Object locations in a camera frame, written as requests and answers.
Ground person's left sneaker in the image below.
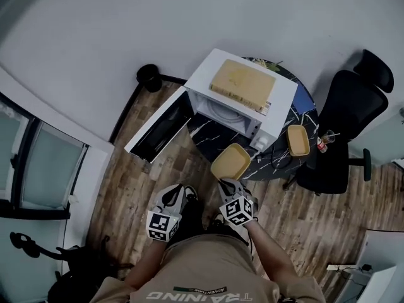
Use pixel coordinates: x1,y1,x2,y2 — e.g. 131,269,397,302
184,185,199,203

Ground yellow plastic container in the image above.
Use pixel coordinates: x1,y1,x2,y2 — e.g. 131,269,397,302
210,143,252,181
286,124,311,157

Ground person's black trousers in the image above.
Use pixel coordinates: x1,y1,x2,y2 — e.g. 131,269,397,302
175,197,222,244

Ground person's right forearm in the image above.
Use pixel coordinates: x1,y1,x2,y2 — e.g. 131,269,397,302
244,222,304,281

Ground green leafy plant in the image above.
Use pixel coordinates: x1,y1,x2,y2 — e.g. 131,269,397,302
254,57,283,73

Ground glass microwave turntable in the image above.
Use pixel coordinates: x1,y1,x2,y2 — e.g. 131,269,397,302
201,101,251,133

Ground blue folder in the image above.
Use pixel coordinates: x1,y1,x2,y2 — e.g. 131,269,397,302
290,83,318,115

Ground clear plastic cup with straw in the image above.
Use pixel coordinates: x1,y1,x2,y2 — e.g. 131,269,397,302
321,129,342,145

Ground black power cable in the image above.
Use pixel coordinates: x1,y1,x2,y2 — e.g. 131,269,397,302
256,136,297,170

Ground round black marble table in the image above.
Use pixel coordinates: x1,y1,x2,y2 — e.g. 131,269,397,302
187,56,320,181

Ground white desk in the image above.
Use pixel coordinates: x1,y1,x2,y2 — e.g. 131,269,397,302
343,229,404,303

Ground person's sneaker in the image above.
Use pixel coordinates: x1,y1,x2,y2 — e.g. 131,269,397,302
211,212,226,229
184,185,199,203

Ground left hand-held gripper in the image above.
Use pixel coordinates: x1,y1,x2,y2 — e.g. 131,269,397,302
146,184,187,243

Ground person's right sneaker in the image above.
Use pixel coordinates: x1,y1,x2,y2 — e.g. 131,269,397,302
211,212,226,229

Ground dark framed glass window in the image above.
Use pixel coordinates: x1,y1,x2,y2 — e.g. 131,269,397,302
0,99,90,216

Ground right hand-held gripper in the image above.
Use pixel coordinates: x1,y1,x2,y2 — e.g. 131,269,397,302
218,179,260,230

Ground black office chair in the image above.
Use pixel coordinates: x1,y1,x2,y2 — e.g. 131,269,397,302
282,49,395,196

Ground person's left forearm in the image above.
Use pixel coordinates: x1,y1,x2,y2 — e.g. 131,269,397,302
126,239,169,292

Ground person's tan shirt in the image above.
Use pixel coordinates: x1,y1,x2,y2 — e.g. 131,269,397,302
90,234,326,303

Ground white microwave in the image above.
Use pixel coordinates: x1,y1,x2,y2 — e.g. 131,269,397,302
124,48,299,164

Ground tan hardcover book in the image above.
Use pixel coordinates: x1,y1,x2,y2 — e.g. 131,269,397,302
208,59,277,114

